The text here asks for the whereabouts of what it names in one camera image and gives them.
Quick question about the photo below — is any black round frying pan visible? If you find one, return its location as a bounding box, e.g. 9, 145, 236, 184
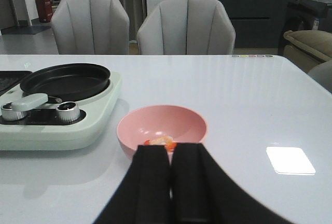
11, 63, 110, 111

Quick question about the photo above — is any pink bowl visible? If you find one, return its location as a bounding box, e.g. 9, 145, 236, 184
116, 105, 208, 159

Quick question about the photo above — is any silver control knob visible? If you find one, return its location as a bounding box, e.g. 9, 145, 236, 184
1, 102, 27, 121
56, 102, 80, 123

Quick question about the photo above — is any cooked shrimp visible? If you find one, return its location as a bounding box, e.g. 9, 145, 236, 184
143, 136, 177, 152

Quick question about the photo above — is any beige sofa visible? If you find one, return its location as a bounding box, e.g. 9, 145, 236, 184
282, 30, 331, 73

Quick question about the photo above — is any right silver control knob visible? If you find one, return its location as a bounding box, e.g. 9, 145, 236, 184
56, 102, 80, 123

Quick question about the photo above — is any right grey fabric chair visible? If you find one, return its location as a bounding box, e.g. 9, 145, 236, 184
137, 0, 236, 55

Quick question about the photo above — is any grey fabric chair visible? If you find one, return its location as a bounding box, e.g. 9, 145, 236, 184
51, 0, 130, 55
137, 0, 236, 55

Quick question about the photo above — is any red waste bin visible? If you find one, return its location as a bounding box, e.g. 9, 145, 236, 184
35, 0, 53, 22

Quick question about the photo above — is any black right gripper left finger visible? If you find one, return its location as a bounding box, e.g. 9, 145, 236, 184
94, 145, 171, 223

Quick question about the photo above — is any left silver control knob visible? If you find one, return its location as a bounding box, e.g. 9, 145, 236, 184
1, 102, 27, 121

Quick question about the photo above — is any left grey fabric chair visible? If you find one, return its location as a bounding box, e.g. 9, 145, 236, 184
51, 0, 130, 55

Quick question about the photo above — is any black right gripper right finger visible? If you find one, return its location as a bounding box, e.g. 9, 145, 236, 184
171, 143, 288, 223

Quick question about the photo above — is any green breakfast maker base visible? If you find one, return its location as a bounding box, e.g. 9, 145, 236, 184
1, 72, 122, 150

